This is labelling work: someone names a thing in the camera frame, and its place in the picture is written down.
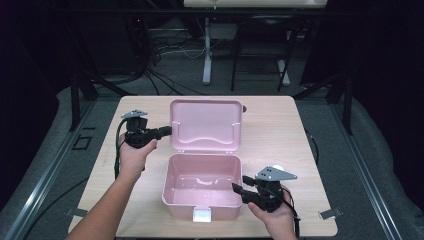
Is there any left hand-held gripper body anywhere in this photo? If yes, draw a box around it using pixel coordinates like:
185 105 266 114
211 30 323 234
120 109 161 149

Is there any pink storage box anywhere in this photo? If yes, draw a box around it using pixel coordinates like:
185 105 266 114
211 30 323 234
161 98 246 223

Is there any black metal stand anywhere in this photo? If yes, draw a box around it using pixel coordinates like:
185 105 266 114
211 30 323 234
293 71 354 136
68 69 138 133

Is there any aluminium floor rail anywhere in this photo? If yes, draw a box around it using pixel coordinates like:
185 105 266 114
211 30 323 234
3 99 98 240
329 103 404 240

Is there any bundle of floor cables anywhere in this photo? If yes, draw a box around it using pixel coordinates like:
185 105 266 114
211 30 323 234
143 29 214 96

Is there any thin black table cable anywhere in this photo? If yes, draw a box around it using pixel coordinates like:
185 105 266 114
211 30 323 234
304 128 320 166

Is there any person's left hand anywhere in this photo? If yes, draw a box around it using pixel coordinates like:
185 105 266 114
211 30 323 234
118 133 158 180

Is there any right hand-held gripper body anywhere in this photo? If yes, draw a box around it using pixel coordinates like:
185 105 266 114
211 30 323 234
241 165 298 214

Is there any black floor cable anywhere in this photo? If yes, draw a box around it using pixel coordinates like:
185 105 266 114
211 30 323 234
23 178 89 240

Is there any person's right hand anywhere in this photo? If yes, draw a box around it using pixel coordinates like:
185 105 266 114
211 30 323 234
247 186 298 239

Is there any left hand-held gripper cable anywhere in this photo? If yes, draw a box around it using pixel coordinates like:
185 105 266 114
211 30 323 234
114 119 129 180

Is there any grey metal table clip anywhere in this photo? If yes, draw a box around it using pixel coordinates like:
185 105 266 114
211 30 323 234
64 207 89 218
318 207 343 220

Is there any right hand-held gripper cable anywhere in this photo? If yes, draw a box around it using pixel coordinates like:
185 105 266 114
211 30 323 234
281 185 301 239

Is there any hand-held gripper cable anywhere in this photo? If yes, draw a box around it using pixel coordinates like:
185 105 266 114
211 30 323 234
281 185 301 239
114 119 129 180

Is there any black chair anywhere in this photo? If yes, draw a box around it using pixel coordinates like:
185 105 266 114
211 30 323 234
230 14 298 93

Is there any white desk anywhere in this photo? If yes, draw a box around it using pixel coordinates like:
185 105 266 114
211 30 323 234
183 0 331 87

